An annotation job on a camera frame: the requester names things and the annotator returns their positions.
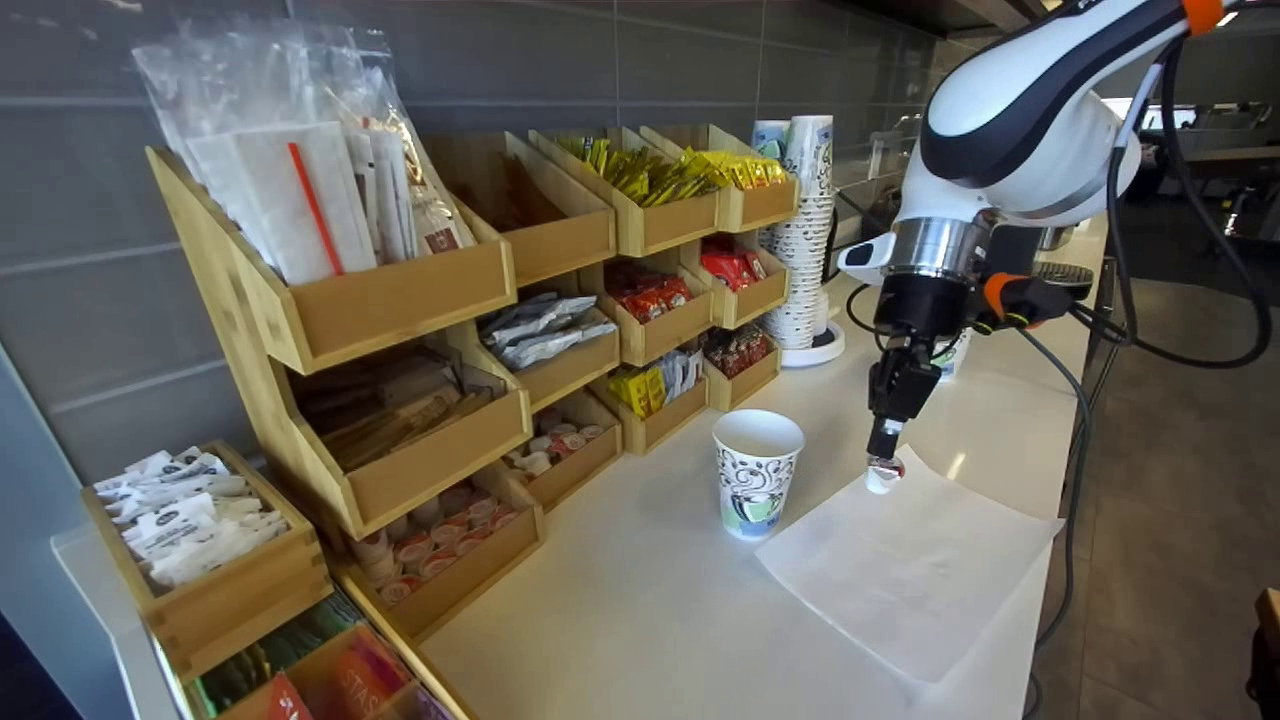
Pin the clear plastic bag of straws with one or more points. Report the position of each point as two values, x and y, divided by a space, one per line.
295 147

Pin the small wooden box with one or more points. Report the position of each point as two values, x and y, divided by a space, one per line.
252 606

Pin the pile of red creamer cups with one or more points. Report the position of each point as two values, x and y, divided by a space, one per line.
740 350

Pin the pile of large red packets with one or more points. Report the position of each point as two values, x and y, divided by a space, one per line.
730 260

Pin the pile of white sachets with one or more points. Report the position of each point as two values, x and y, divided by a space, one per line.
184 514

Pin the pile of small red packets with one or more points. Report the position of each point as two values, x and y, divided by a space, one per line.
650 291

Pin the stack of patterned paper cups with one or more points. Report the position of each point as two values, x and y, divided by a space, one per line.
769 143
807 225

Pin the pile of green yellow packets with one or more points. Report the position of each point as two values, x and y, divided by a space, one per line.
642 168

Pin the pile of orange packets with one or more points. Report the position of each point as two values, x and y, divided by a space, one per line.
341 681

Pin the pile of brown packets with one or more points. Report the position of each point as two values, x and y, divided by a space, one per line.
400 402

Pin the black wrist camera orange plug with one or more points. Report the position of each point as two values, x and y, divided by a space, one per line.
1024 298

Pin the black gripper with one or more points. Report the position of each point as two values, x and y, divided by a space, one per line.
914 346

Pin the wooden condiment organizer shelf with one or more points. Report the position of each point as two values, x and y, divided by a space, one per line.
400 304

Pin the low wooden tray box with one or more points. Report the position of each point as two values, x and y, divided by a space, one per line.
400 665

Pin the pile of pale creamer cups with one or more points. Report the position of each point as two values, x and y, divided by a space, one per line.
560 443

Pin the pile of grey white packets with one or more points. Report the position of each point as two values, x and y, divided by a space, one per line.
545 325

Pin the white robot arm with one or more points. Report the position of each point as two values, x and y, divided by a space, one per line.
1024 121

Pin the yellow tea packets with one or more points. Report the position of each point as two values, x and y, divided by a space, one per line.
636 391

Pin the pile of pink creamer cups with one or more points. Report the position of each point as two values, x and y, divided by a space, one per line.
442 533

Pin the white blue packets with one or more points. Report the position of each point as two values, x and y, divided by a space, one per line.
680 375

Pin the white paper napkin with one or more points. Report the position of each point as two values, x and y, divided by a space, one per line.
920 573

